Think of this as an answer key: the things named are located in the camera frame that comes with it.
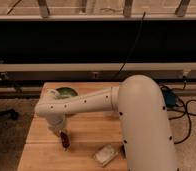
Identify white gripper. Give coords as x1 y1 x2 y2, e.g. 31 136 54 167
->
47 115 66 136

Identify dark red pepper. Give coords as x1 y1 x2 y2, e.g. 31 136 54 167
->
60 132 70 149

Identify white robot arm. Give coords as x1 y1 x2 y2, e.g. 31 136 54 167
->
35 75 179 171

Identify green ceramic bowl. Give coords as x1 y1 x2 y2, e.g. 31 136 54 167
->
57 87 78 99

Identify black office chair base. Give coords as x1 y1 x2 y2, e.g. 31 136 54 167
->
0 109 19 120

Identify white plastic box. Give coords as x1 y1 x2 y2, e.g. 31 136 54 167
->
94 144 118 167

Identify blue power box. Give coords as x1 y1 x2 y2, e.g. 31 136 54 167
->
163 91 177 107

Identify black cables on floor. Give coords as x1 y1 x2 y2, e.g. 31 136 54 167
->
159 83 196 145

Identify black hanging cable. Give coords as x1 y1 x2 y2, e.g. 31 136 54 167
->
111 11 147 82

